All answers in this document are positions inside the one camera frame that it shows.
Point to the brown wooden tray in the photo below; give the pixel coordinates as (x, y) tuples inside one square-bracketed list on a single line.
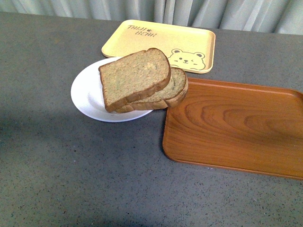
[(236, 126)]

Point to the bread slice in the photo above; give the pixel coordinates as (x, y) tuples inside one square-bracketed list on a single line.
[(170, 96), (134, 77)]

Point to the white round plate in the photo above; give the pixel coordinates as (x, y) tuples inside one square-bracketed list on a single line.
[(87, 96)]

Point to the grey curtain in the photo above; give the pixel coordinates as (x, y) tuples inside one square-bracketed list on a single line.
[(268, 16)]

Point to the yellow bear tray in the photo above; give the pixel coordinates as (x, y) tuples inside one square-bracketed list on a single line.
[(191, 49)]

